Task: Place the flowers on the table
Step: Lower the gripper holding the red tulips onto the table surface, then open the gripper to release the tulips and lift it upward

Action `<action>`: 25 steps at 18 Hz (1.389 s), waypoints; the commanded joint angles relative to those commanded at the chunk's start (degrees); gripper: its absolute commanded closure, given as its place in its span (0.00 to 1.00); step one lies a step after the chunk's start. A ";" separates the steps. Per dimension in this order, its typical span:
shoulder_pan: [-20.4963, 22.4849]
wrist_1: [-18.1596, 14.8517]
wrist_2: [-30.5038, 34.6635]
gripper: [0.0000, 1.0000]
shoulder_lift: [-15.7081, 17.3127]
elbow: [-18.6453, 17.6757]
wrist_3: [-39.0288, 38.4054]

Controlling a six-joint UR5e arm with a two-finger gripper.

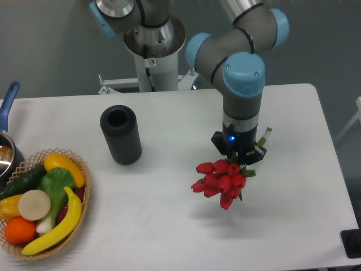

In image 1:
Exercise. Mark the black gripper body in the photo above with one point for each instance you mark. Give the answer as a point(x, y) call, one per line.
point(240, 147)

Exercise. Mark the red tulip bouquet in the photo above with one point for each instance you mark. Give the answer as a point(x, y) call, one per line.
point(226, 177)

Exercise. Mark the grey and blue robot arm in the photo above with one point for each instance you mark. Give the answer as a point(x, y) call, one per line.
point(231, 62)

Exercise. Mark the dark grey ribbed vase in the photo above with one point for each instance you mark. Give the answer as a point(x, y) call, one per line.
point(120, 128)

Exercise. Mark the black device at table edge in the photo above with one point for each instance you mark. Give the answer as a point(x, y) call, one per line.
point(351, 242)

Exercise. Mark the purple eggplant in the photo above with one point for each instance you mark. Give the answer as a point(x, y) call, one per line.
point(80, 193)

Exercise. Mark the green bok choy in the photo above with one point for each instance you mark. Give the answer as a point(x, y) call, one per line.
point(53, 184)

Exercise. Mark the yellow banana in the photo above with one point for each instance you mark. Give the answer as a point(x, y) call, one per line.
point(61, 231)

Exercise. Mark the woven wicker basket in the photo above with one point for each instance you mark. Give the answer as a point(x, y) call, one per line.
point(28, 164)

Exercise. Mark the green cucumber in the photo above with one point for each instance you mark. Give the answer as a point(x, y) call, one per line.
point(27, 181)

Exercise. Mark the orange fruit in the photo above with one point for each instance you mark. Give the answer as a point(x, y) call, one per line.
point(20, 231)

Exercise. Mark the yellow bell pepper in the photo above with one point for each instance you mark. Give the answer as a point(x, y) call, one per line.
point(9, 207)

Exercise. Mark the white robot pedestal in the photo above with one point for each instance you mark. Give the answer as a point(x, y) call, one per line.
point(155, 52)

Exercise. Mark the white frame at right edge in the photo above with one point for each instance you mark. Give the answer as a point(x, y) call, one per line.
point(355, 119)

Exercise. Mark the blue handled steel pot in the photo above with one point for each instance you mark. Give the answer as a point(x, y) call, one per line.
point(11, 156)

